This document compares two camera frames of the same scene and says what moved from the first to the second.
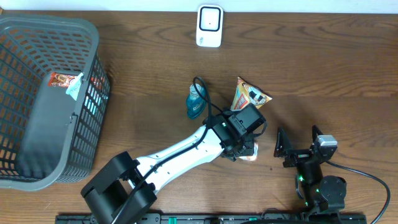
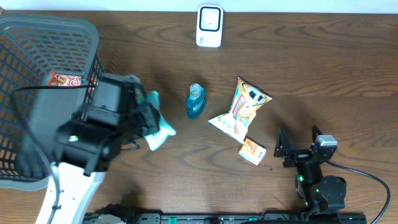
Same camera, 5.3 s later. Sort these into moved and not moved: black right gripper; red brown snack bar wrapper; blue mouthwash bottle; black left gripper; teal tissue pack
Moved: black left gripper; teal tissue pack
Not moved: black right gripper; red brown snack bar wrapper; blue mouthwash bottle
